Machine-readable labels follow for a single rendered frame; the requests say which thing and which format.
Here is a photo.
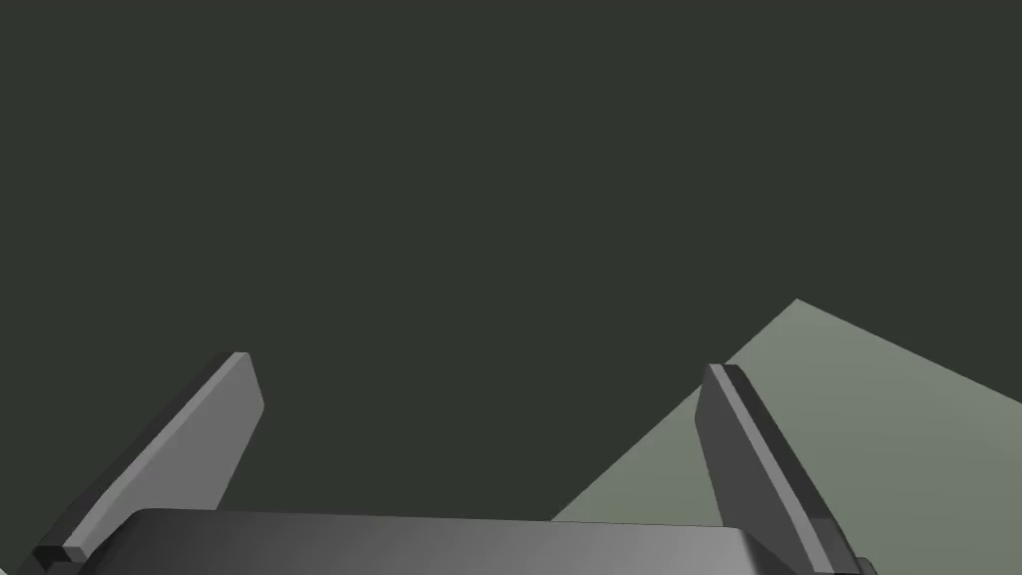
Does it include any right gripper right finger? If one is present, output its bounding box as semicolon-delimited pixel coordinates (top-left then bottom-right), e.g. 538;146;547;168
694;362;863;575

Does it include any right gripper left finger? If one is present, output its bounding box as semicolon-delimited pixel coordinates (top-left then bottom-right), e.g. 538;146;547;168
31;350;265;565

